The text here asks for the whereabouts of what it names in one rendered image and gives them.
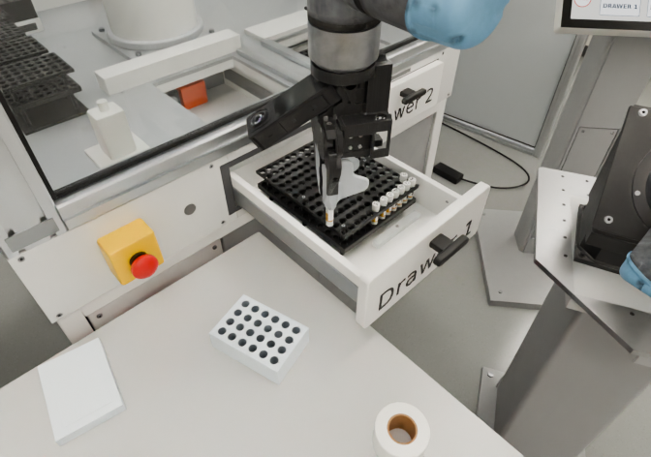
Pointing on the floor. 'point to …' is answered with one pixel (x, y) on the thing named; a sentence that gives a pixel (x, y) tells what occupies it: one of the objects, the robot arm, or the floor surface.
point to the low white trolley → (245, 379)
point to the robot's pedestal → (566, 370)
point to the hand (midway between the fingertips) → (325, 198)
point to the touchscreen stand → (609, 55)
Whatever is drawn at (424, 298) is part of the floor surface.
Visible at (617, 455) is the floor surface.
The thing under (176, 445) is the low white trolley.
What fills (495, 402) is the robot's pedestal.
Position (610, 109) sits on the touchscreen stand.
